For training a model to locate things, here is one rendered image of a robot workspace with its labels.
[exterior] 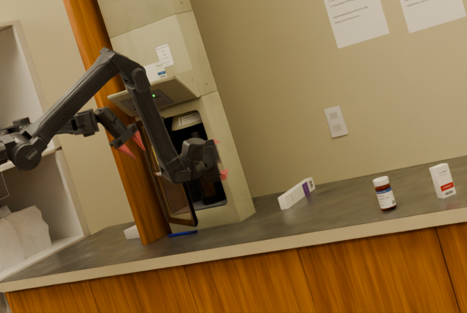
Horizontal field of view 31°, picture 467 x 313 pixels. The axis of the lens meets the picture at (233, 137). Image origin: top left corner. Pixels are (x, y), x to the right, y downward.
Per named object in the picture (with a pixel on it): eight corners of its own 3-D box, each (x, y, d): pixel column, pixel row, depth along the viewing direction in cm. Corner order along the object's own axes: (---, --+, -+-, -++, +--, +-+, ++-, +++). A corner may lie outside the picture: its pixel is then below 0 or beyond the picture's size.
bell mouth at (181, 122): (188, 123, 321) (184, 110, 321) (225, 113, 312) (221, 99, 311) (162, 133, 307) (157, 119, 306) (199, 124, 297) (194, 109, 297)
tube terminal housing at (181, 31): (207, 213, 335) (149, 30, 328) (274, 201, 317) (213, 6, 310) (171, 234, 314) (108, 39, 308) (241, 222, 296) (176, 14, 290)
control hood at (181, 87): (133, 115, 310) (125, 90, 309) (201, 96, 292) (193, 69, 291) (114, 122, 301) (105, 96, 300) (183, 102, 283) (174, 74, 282)
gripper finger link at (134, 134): (132, 160, 291) (114, 140, 288) (146, 146, 293) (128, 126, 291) (137, 159, 285) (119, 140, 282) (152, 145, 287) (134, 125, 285)
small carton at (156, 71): (156, 80, 297) (151, 64, 296) (167, 76, 294) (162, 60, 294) (148, 83, 293) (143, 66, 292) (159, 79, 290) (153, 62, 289)
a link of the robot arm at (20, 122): (17, 149, 308) (7, 122, 306) (29, 145, 312) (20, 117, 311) (87, 139, 279) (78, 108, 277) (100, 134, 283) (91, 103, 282)
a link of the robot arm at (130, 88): (112, 65, 242) (129, 75, 234) (128, 55, 244) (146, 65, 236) (160, 177, 266) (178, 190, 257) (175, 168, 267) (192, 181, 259)
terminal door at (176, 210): (169, 222, 312) (137, 120, 309) (198, 227, 284) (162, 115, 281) (167, 222, 312) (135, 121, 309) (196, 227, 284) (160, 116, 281)
